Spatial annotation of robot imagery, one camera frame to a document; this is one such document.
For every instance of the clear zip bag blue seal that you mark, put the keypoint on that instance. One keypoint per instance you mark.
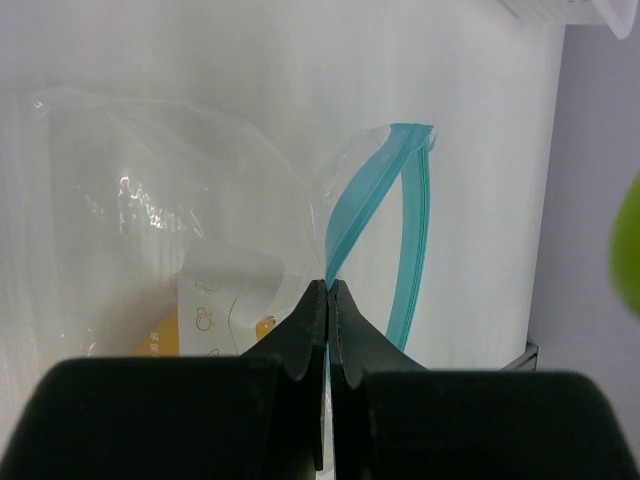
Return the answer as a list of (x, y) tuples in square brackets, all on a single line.
[(153, 207)]

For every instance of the light green fake lime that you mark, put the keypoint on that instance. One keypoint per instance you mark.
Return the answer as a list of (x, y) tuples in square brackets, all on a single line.
[(624, 249)]

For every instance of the white perforated plastic basket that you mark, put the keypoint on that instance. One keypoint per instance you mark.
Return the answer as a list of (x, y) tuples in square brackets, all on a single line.
[(617, 15)]

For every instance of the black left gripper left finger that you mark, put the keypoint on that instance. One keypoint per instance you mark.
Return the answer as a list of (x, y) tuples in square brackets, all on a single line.
[(259, 415)]

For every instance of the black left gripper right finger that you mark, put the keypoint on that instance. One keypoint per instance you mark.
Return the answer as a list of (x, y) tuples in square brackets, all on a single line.
[(394, 419)]

